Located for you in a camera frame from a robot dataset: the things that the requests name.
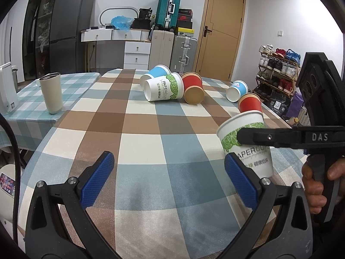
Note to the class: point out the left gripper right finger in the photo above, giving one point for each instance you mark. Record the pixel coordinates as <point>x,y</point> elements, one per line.
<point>279,225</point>

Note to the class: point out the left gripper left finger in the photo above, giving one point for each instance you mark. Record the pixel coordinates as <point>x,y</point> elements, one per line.
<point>58,225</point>

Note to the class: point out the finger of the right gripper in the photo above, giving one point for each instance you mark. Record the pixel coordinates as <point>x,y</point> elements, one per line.
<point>254,136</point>

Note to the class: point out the white green paper cup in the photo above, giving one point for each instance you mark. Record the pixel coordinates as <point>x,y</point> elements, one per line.
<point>168,87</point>
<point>253,156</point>

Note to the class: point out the large red paper cup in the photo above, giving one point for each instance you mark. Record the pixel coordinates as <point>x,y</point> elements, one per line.
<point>249,102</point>

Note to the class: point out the blue cup far right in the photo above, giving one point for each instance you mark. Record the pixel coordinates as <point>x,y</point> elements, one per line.
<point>237,89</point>

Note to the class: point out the blue cup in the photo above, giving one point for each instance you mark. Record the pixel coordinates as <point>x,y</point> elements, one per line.
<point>237,89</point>
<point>157,71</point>

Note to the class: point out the small red paper cup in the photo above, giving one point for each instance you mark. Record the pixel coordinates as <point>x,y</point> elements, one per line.
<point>193,88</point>

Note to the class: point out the blue cup far left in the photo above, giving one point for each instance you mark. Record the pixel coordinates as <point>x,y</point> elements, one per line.
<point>157,71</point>

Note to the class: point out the person's right hand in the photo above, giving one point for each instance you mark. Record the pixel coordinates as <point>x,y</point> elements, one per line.
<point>314,189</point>

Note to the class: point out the shoe rack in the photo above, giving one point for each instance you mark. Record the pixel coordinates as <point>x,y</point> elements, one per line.
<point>277,75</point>

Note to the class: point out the light blue checkered tablecloth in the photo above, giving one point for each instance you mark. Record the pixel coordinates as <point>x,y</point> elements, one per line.
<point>31,121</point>

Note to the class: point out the wooden door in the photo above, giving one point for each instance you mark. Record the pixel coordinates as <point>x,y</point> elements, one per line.
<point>219,38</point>

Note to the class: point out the silver suitcase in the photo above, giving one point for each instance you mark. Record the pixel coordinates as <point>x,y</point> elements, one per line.
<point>183,54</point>

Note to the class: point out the white appliance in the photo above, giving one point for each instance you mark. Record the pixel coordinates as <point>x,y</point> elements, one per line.
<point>9,100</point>

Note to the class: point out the stacked shoe boxes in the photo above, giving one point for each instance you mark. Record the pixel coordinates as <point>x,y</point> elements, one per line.
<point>185,17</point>

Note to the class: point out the beige suitcase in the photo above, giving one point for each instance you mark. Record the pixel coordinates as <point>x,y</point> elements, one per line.
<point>161,48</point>

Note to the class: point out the beige tumbler mug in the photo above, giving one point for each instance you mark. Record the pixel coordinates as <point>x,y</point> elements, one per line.
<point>51,89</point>

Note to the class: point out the white drawer desk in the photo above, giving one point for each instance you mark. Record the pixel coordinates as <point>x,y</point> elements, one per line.
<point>114,48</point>

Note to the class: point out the teal suitcase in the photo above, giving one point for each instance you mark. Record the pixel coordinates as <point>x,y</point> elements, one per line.
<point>167,14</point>

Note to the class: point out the black bag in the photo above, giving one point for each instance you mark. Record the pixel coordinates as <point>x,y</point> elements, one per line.
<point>144,19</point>

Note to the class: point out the blue plastic bag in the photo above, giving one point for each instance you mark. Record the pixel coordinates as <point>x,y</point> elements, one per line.
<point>122,22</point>

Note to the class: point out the dark glass cabinet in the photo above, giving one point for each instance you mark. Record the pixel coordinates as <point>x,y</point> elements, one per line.
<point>36,39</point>

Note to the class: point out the black refrigerator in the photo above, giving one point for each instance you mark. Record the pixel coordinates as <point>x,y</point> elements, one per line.
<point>67,51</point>

